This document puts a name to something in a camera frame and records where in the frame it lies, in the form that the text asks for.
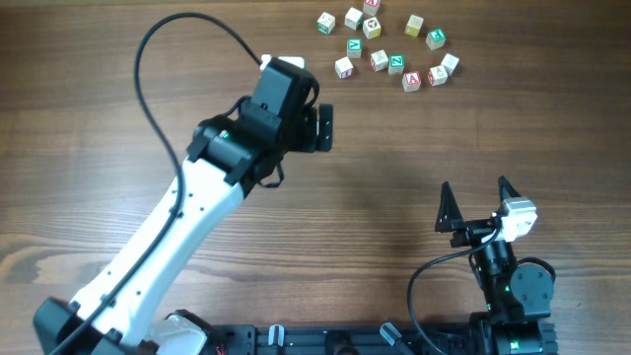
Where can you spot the yellow letter block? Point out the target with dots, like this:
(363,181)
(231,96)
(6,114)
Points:
(414,25)

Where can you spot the snail picture wooden block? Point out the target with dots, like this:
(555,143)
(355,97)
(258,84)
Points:
(379,60)

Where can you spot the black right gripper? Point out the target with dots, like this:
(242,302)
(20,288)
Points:
(451,218)

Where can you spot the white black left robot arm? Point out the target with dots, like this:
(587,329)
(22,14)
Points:
(226,159)

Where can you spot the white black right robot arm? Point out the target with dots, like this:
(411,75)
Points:
(518,292)

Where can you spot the red A top block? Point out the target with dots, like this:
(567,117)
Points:
(411,81)

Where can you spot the blue P wooden block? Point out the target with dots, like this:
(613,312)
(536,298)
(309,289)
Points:
(450,63)

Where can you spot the red rim picture block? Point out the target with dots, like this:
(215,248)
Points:
(438,75)

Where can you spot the green letter block far left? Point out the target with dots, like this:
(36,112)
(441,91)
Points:
(325,23)

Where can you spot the green V top block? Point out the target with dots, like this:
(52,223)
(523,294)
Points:
(354,48)

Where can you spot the yellow rim picture block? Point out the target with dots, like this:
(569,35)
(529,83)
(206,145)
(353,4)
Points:
(372,28)

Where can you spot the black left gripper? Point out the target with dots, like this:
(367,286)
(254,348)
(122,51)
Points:
(313,140)

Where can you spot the green N side block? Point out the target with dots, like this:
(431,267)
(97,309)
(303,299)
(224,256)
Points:
(353,18)

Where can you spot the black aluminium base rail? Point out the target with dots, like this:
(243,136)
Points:
(451,338)

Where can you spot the green E top block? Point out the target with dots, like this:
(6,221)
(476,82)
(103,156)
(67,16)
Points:
(436,38)

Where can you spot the red I wooden block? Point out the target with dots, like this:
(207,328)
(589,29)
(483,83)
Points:
(343,68)

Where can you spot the red X top block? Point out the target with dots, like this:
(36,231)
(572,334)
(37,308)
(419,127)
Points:
(371,7)

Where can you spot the green Z top block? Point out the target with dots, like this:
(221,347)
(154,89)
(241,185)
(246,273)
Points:
(396,64)

